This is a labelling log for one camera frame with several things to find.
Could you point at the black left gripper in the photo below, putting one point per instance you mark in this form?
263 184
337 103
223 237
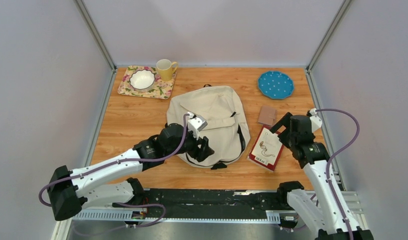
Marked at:
202 154

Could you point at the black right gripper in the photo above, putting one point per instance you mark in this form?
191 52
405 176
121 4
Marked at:
284 121

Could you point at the cream canvas backpack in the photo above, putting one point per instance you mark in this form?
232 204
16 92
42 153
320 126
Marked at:
226 130

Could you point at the red cover book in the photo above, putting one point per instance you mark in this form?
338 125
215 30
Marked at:
266 150

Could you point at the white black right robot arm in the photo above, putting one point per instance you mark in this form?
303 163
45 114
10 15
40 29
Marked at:
331 218

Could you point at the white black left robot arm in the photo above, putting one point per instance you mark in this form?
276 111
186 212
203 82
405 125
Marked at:
71 191

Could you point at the brown small notebook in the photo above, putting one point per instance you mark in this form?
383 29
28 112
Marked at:
267 115

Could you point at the blue polka dot plate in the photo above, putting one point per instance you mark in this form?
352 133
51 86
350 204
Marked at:
275 85

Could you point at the yellow ceramic mug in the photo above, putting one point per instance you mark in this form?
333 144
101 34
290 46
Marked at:
166 69

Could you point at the white scalloped bowl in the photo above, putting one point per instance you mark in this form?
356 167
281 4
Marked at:
142 80

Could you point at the floral square tray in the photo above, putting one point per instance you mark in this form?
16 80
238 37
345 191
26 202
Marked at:
160 90

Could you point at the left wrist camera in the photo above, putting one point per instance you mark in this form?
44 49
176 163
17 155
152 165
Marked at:
195 124

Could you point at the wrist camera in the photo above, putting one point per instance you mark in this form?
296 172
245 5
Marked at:
195 124
316 121

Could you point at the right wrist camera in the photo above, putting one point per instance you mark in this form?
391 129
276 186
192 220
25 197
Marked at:
316 121

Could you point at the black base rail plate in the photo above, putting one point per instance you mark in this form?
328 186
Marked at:
215 204

